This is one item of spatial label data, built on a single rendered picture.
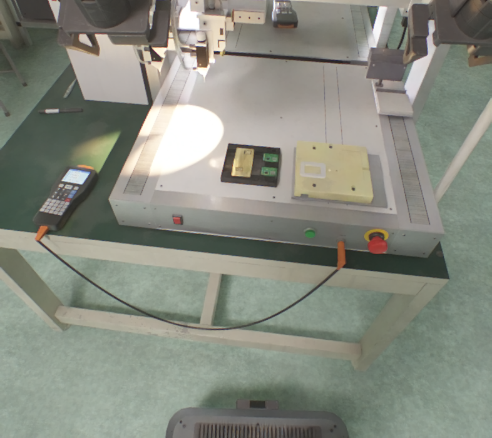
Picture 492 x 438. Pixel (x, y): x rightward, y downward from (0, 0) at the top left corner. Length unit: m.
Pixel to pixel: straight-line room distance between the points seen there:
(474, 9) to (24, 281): 1.32
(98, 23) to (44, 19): 2.97
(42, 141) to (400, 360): 1.47
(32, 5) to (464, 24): 3.18
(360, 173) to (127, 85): 0.77
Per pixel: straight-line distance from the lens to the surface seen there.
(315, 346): 1.43
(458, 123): 2.77
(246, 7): 0.87
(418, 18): 0.56
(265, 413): 1.26
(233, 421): 1.24
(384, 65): 1.12
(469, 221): 2.17
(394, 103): 1.12
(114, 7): 0.49
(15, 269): 1.34
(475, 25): 0.53
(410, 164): 0.98
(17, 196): 1.11
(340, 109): 1.09
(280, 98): 1.10
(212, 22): 0.88
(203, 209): 0.80
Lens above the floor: 1.48
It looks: 49 degrees down
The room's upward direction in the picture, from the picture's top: 1 degrees clockwise
